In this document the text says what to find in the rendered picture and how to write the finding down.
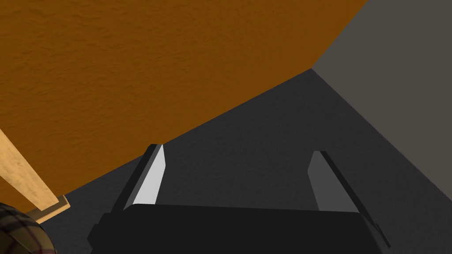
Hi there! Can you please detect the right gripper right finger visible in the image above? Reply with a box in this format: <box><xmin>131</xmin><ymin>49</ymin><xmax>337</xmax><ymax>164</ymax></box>
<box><xmin>307</xmin><ymin>150</ymin><xmax>371</xmax><ymax>214</ymax></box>

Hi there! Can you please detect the plaid cushion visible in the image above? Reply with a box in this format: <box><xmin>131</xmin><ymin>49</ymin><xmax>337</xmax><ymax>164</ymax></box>
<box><xmin>0</xmin><ymin>202</ymin><xmax>58</xmax><ymax>254</ymax></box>

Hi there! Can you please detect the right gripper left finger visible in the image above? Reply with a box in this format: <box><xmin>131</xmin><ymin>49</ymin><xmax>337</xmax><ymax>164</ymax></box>
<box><xmin>111</xmin><ymin>143</ymin><xmax>166</xmax><ymax>213</ymax></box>

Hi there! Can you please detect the light wooden furniture leg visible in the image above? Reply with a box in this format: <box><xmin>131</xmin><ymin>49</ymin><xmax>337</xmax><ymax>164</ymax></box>
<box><xmin>0</xmin><ymin>129</ymin><xmax>71</xmax><ymax>224</ymax></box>

